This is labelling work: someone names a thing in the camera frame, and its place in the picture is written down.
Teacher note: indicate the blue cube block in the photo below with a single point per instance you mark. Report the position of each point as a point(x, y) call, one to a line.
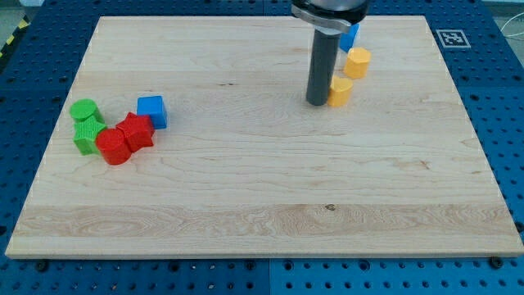
point(154, 107)

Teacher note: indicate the light wooden board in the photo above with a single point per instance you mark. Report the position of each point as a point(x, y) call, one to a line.
point(246, 168)

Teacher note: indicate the yellow heart block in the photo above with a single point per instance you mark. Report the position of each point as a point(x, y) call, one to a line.
point(339, 91)

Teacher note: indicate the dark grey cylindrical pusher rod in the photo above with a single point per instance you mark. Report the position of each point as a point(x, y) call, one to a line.
point(322, 61)

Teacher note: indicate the red star block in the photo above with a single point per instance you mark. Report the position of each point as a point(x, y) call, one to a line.
point(138, 131)

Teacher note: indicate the yellow hexagon block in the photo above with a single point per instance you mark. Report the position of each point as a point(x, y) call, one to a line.
point(357, 61)

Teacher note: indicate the blue block behind rod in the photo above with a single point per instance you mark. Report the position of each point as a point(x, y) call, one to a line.
point(347, 40)

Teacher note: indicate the red cylinder block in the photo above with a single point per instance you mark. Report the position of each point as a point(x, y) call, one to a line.
point(112, 146)

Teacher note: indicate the green star block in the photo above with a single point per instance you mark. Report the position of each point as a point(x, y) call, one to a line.
point(86, 133)

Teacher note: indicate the green cylinder block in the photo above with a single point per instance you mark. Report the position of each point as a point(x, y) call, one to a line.
point(84, 108)

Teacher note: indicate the white fiducial marker tag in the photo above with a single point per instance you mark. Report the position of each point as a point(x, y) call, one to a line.
point(452, 38)

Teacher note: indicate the yellow black hazard tape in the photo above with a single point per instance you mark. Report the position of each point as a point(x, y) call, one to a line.
point(15, 37)

